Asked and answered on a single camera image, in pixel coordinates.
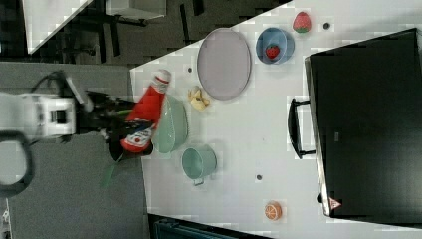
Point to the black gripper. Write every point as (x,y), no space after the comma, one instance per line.
(101,113)

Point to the red plush ketchup bottle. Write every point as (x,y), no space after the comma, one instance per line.
(145,115)

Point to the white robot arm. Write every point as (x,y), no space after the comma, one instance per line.
(44,116)

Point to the black toaster oven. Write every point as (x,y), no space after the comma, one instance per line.
(366,112)

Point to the green perforated colander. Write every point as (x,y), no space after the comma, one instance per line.
(172,129)

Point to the peeled toy banana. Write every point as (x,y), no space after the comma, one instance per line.
(196,99)

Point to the green mug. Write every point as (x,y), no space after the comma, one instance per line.
(198,162)

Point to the round lilac plate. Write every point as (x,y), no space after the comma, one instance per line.
(224,64)

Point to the small red toy strawberry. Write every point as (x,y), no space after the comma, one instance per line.
(272,52)

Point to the blue bowl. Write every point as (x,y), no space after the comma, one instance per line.
(272,37)

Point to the toy orange slice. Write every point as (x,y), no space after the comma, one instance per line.
(273,210)

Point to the large red toy strawberry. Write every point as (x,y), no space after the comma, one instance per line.
(302,23)

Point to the black oven door handle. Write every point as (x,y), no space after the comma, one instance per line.
(294,128)

